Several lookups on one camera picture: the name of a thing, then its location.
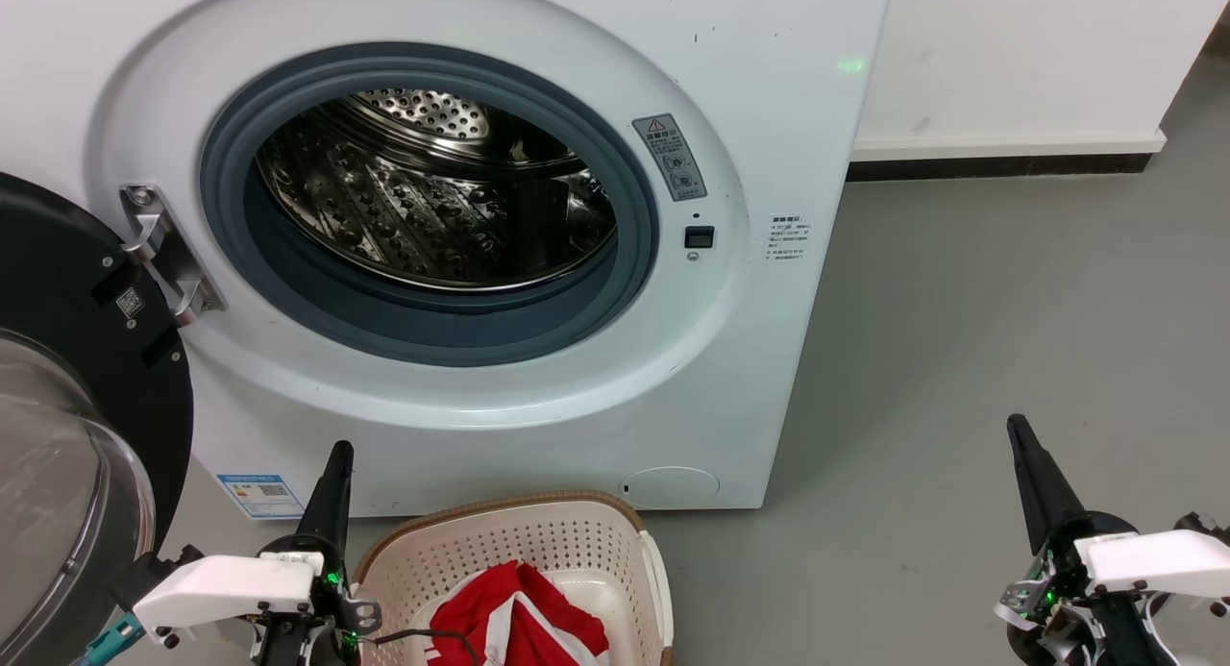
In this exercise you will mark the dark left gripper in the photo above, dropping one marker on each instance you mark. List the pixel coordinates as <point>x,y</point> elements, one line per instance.
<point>332,608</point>

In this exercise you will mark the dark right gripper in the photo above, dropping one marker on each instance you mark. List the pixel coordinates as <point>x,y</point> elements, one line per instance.
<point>1067,589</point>

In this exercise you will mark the red and white garment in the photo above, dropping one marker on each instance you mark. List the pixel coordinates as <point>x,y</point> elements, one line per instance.
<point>538,618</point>

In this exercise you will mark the cream perforated laundry basket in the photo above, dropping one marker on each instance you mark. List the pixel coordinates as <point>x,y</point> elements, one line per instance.
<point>577,541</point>

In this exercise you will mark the stainless steel washing machine drum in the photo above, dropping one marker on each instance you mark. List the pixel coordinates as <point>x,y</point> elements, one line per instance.
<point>432,214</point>

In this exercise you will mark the washing machine door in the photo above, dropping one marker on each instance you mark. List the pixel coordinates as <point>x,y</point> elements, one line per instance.
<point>58,272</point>

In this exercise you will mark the blue energy label sticker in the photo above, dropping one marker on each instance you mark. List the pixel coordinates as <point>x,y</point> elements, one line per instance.
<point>261,496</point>

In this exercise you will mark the grey rubber door gasket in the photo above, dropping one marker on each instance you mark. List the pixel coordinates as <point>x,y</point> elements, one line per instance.
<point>423,325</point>

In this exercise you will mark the white front-load washing machine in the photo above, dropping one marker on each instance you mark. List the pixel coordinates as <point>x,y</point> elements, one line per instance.
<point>538,406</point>

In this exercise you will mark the white QR code sticker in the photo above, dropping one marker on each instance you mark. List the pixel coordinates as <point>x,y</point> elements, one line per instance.
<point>130,302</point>

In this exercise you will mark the silver metal door hinge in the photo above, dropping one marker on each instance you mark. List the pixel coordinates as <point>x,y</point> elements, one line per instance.
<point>163,253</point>

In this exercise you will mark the round white filter cover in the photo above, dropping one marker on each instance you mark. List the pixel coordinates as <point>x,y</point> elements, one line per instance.
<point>670,486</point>

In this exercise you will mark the small printed text label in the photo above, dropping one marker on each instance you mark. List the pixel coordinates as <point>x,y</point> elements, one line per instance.
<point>788,238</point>

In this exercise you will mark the black door latch socket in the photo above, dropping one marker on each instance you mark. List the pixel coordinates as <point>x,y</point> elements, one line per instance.
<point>700,237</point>

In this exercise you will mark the grey warning sticker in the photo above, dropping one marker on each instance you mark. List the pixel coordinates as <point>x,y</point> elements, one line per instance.
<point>670,157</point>

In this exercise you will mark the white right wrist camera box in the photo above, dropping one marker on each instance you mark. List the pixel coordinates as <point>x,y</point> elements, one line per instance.
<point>1153,560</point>

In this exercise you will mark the black wall baseboard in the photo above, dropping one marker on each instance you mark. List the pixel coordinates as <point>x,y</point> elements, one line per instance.
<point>999,164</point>

